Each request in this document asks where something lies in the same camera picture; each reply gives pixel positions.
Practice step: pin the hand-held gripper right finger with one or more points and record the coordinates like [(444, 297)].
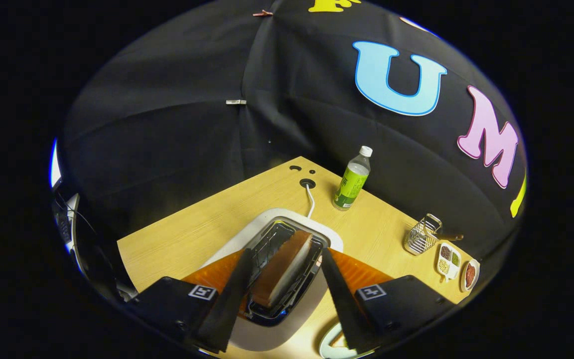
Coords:
[(347, 309)]

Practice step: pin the pale green round plate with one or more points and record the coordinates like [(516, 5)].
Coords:
[(326, 344)]

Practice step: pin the white cloth clip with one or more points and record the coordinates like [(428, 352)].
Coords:
[(236, 101)]

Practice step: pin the white round plate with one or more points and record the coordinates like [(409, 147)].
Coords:
[(462, 279)]

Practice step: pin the black backdrop cloth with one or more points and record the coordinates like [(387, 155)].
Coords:
[(167, 124)]

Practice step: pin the red cloth clip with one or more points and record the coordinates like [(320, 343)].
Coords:
[(262, 13)]

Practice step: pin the white toaster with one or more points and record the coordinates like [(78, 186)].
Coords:
[(277, 339)]

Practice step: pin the plain toast bread slice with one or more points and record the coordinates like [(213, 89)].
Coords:
[(284, 269)]

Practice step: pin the green label plastic bottle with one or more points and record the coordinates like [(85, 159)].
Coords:
[(352, 184)]

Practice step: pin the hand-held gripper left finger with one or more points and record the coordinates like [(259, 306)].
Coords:
[(229, 304)]

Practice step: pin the white divided bean dish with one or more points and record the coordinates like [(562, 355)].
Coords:
[(446, 267)]

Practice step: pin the brown meat piece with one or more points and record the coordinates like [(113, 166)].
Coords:
[(470, 275)]

